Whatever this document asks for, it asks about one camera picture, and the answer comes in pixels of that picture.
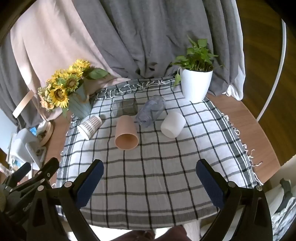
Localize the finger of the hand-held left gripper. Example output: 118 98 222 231
0 162 32 189
9 157 60 197

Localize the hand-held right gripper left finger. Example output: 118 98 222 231
25 159 104 241

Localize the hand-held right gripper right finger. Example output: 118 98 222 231
195 159 274 241

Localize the white houndstooth patterned cup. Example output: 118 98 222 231
77 115 103 140

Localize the beige cup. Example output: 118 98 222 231
115 115 140 151

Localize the dark square glass cup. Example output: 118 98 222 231
112 98 139 117

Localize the clear plastic cup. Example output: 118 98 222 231
135 95 166 128

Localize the white plastic device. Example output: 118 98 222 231
9 128 47 168

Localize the round wooden tray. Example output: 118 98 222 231
36 120 55 147

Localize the grey checked tablecloth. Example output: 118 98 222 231
52 77 264 231

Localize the wooden stick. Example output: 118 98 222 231
12 90 34 118

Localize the pale green ribbed vase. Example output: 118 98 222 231
68 83 93 120

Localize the sunflower bouquet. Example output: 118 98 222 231
38 59 110 117

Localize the grey striped cloth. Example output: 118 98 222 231
270 178 296 241

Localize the white ribbed plant pot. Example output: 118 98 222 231
180 67 213 104

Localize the green leafy plant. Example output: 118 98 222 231
170 36 225 88

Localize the pink cloth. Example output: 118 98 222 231
10 0 130 121

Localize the grey curtain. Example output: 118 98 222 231
0 0 246 130

